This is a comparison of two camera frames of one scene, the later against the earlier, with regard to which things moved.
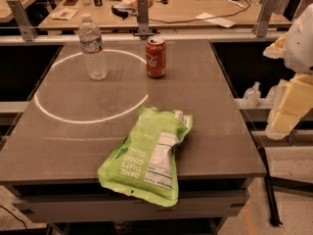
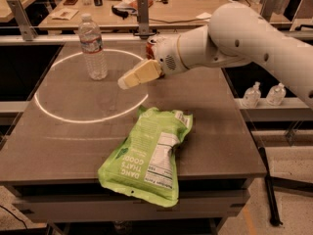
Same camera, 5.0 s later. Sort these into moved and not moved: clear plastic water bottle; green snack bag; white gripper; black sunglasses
Moved: white gripper
Not moved: black sunglasses; green snack bag; clear plastic water bottle
